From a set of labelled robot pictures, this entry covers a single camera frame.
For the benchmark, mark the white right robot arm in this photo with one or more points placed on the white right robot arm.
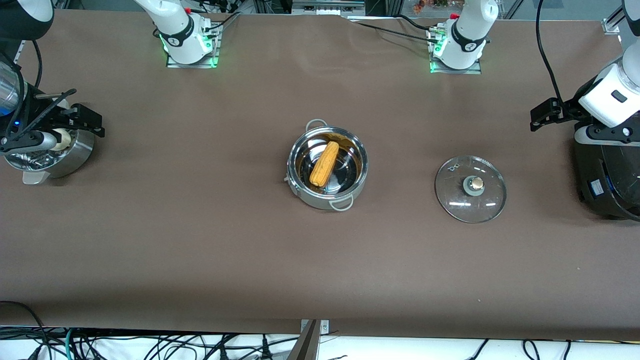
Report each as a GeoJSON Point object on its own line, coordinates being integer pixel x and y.
{"type": "Point", "coordinates": [172, 25]}

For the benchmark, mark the pale steamed bun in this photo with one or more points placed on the pale steamed bun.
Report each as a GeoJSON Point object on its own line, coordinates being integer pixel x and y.
{"type": "Point", "coordinates": [62, 136]}

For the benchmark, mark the yellow corn cob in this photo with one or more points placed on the yellow corn cob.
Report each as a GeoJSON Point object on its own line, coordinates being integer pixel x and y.
{"type": "Point", "coordinates": [324, 165]}

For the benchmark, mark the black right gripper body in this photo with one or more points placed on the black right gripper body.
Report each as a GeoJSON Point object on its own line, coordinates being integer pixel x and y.
{"type": "Point", "coordinates": [31, 106]}

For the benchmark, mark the grey metal box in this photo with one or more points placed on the grey metal box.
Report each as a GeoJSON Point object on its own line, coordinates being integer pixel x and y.
{"type": "Point", "coordinates": [327, 6]}

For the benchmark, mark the steel steamer pot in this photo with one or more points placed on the steel steamer pot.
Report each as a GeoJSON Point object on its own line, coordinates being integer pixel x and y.
{"type": "Point", "coordinates": [75, 155]}

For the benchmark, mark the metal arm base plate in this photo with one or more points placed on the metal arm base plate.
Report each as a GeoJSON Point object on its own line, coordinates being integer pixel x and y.
{"type": "Point", "coordinates": [192, 65]}
{"type": "Point", "coordinates": [455, 71]}

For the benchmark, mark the black rice cooker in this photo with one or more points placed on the black rice cooker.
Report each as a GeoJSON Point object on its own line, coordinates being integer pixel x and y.
{"type": "Point", "coordinates": [615, 180]}

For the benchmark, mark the aluminium frame profile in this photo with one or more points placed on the aluminium frame profile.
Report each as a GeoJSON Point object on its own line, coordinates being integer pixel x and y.
{"type": "Point", "coordinates": [21, 50]}

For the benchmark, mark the small silver corner bracket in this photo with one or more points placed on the small silver corner bracket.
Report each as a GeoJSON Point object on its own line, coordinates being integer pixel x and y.
{"type": "Point", "coordinates": [611, 26]}

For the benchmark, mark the metal table edge bracket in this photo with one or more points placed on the metal table edge bracket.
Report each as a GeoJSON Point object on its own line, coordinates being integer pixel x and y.
{"type": "Point", "coordinates": [324, 326]}

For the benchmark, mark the glass lid with round knob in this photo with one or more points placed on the glass lid with round knob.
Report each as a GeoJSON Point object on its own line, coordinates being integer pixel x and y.
{"type": "Point", "coordinates": [485, 200]}

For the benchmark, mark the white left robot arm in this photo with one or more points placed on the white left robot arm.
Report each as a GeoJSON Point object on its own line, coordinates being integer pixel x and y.
{"type": "Point", "coordinates": [467, 30]}

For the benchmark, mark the brown table cover sheet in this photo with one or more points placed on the brown table cover sheet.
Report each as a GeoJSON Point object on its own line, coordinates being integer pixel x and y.
{"type": "Point", "coordinates": [320, 275]}

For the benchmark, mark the dark angled support beam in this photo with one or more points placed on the dark angled support beam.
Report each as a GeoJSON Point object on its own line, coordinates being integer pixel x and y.
{"type": "Point", "coordinates": [305, 347]}

